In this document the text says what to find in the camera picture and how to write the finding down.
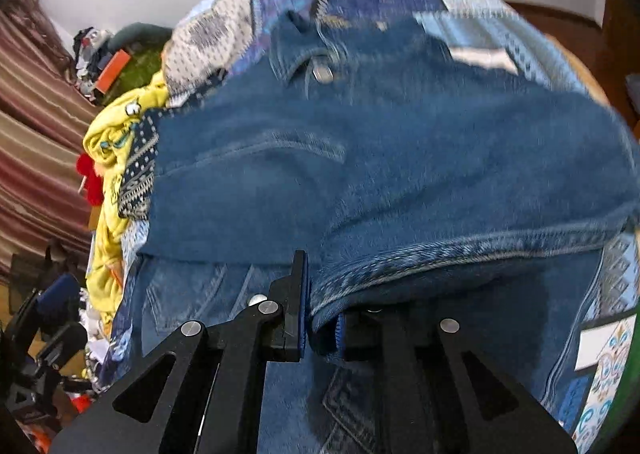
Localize blue denim jeans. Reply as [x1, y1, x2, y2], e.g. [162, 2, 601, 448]
[111, 14, 640, 454]

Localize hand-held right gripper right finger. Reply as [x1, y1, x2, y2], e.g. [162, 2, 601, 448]
[336, 303, 580, 454]

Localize pile of clutter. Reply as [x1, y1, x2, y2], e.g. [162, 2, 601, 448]
[72, 26, 131, 102]

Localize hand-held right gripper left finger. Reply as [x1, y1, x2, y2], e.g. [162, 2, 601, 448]
[50, 250, 308, 454]

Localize striped curtain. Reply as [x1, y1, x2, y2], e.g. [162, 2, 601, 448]
[0, 0, 101, 279]

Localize red plush toy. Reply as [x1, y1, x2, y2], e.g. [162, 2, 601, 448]
[76, 154, 107, 207]

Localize yellow printed garment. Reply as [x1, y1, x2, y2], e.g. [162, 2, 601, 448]
[82, 71, 171, 329]

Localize orange box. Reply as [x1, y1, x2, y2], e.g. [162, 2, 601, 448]
[95, 50, 130, 92]

